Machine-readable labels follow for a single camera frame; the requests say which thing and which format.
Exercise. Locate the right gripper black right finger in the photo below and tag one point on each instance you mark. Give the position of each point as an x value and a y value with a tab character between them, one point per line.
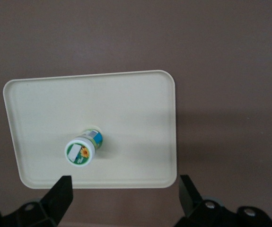
195	205

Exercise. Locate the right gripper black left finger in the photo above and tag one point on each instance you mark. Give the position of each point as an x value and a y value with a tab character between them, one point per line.
55	201

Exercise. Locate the green yogurt cup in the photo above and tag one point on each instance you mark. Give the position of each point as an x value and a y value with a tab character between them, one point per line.
80	151

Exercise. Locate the beige plastic tray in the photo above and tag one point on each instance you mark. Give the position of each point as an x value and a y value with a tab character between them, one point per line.
90	106

